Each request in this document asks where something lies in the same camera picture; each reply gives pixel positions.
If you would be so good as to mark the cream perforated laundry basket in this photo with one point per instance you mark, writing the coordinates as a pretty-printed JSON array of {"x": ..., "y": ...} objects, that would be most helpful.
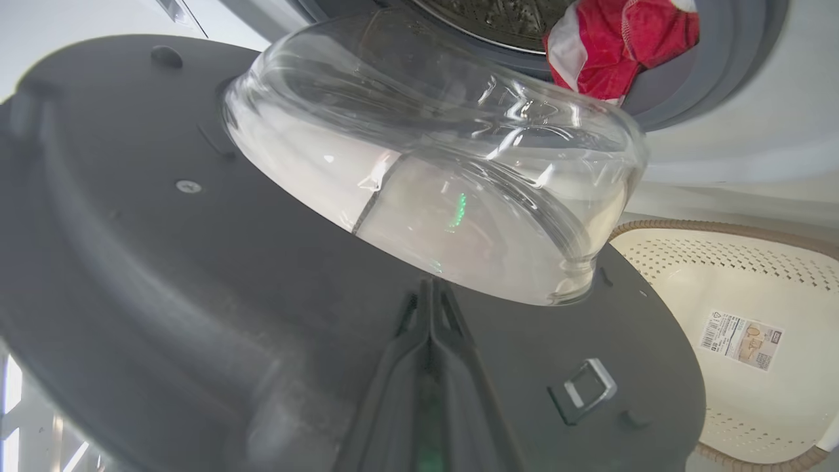
[{"x": 754, "y": 275}]

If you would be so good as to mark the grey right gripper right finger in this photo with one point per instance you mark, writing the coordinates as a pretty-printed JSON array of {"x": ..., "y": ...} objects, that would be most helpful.
[{"x": 465, "y": 406}]

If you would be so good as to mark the white paper basket label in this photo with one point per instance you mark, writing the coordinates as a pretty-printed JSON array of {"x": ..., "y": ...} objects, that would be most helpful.
[{"x": 741, "y": 341}]

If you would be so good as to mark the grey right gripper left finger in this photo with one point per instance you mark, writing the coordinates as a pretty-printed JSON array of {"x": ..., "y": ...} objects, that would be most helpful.
[{"x": 396, "y": 406}]

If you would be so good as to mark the grey rubber door seal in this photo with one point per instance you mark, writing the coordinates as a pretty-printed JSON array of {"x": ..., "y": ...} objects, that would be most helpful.
[{"x": 721, "y": 65}]

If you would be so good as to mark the white front-load washing machine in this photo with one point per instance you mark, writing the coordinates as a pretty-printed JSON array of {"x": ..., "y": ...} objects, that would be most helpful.
[{"x": 754, "y": 131}]

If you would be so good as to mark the steel washing machine drum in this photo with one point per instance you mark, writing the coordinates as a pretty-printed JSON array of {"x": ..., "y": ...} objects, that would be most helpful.
[{"x": 498, "y": 19}]

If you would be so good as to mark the black washing machine door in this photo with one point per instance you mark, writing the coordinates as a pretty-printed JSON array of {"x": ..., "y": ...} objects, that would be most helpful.
[{"x": 164, "y": 262}]

